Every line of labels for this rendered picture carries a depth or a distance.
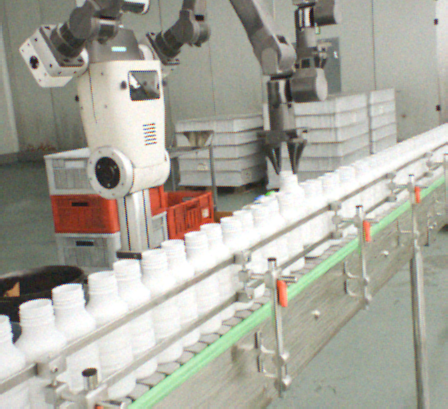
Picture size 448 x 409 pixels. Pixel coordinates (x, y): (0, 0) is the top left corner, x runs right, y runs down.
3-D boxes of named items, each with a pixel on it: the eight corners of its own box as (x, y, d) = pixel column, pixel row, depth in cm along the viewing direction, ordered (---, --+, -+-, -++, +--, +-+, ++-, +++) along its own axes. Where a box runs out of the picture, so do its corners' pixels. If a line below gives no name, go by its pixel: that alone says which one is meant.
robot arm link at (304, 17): (298, 8, 185) (290, 7, 181) (321, 4, 182) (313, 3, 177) (300, 33, 186) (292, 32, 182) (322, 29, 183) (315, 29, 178)
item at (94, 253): (118, 274, 352) (114, 234, 349) (56, 271, 369) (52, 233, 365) (170, 245, 407) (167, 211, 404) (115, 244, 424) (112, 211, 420)
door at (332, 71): (343, 156, 1164) (337, 36, 1133) (292, 157, 1216) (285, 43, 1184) (345, 155, 1173) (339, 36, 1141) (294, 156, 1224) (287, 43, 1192)
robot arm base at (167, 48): (144, 34, 205) (163, 65, 204) (160, 18, 201) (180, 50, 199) (160, 34, 212) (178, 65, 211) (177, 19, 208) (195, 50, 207)
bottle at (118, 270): (111, 383, 92) (98, 270, 89) (122, 364, 98) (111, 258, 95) (152, 381, 91) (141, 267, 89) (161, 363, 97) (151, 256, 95)
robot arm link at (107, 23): (80, 25, 170) (64, 23, 165) (103, 0, 164) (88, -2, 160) (96, 55, 168) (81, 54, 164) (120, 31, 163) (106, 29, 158)
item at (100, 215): (113, 234, 350) (109, 194, 346) (52, 233, 367) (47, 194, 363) (167, 210, 405) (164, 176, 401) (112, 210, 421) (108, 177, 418)
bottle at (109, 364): (145, 385, 90) (133, 270, 88) (117, 406, 85) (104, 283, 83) (111, 379, 93) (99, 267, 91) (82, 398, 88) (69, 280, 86)
